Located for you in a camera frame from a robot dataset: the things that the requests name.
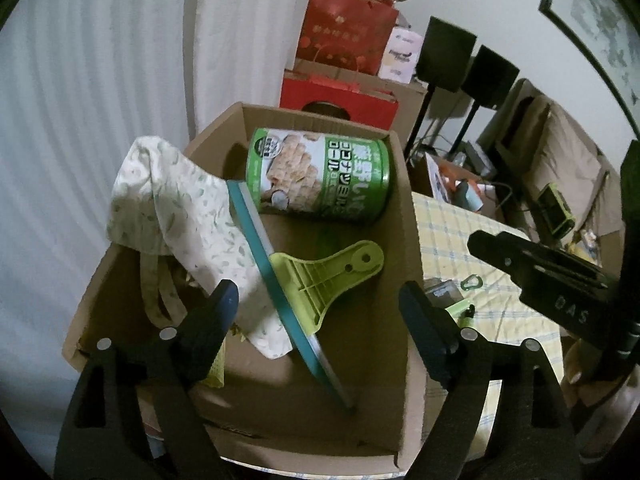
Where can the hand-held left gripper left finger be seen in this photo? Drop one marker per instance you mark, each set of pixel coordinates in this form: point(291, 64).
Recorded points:
point(227, 305)

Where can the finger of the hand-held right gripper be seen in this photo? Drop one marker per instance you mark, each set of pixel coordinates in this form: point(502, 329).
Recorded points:
point(525, 257)

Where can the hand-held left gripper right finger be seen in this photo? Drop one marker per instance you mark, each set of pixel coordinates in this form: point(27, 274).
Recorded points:
point(420, 321)

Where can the green woven mat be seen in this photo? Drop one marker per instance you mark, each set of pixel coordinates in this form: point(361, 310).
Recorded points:
point(215, 376)

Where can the green squeegee with teal blade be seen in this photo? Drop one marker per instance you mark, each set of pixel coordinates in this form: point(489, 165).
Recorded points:
point(310, 280)

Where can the floral cloth bag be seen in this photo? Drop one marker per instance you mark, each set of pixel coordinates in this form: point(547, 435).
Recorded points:
point(200, 220)

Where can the green snack can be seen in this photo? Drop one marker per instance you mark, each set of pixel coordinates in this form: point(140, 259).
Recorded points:
point(320, 175)

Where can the small green clip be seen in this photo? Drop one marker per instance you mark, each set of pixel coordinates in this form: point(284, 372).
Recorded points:
point(461, 311)

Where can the green and black radio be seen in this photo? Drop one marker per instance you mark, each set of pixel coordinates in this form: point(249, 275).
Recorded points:
point(555, 207)

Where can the green carabiner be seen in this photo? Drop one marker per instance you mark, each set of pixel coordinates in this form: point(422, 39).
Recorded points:
point(472, 282)

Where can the low cardboard box with clutter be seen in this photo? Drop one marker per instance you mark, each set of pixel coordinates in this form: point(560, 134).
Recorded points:
point(492, 195)

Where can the yellow checkered tablecloth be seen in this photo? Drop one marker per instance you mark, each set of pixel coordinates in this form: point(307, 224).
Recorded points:
point(450, 240)

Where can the teal tool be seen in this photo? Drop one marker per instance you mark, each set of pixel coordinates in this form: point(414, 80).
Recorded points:
point(470, 195)

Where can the large brown cushion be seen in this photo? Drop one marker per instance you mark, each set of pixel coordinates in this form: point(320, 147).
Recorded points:
point(565, 155)

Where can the grey electronic box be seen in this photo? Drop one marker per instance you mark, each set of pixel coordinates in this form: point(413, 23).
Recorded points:
point(476, 156)

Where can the white leaflet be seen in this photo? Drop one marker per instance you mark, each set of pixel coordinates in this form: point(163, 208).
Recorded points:
point(437, 176)

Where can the brown sofa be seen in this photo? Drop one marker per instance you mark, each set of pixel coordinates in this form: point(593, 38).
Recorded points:
point(520, 125)

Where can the black speaker stand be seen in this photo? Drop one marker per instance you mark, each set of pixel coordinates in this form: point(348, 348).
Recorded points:
point(467, 127)
point(420, 120)

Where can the black speaker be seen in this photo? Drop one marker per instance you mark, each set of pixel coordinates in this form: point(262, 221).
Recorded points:
point(490, 77)
point(445, 55)

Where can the large cardboard box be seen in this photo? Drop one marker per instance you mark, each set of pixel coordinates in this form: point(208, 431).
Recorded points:
point(414, 105)

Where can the red bag with black oval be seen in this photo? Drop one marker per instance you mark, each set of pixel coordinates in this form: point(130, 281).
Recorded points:
point(300, 92)

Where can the white tissue package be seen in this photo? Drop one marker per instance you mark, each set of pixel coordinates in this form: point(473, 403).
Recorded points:
point(400, 55)

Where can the white curtain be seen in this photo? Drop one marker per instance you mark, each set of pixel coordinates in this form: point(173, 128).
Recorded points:
point(100, 85)

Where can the framed ink painting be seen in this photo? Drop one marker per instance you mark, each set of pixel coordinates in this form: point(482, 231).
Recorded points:
point(600, 10)

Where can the red gift bag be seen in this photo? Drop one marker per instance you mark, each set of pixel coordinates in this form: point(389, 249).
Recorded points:
point(340, 35)

